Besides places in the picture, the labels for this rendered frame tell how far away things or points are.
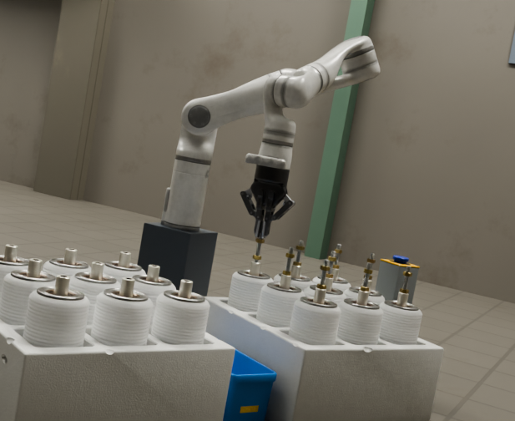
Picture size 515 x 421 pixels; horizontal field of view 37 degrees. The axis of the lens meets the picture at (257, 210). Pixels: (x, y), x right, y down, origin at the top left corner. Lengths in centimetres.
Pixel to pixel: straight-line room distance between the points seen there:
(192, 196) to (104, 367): 77
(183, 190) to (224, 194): 259
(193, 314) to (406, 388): 55
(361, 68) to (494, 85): 218
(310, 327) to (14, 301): 56
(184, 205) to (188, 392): 69
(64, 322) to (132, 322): 12
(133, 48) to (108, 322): 377
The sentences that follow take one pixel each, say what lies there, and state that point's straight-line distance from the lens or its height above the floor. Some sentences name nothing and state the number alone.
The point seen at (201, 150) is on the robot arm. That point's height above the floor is 50.
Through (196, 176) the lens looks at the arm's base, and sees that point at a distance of 194.
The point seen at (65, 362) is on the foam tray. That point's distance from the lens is 124.
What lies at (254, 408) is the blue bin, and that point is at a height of 5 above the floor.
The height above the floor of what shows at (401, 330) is 21.
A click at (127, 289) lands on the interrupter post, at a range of 133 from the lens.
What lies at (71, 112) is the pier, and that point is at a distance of 503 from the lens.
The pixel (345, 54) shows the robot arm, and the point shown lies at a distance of 191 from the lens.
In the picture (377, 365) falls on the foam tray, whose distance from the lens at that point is 163.
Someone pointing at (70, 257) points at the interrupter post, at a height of 27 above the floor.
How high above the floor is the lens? 54
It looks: 5 degrees down
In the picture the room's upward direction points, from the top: 10 degrees clockwise
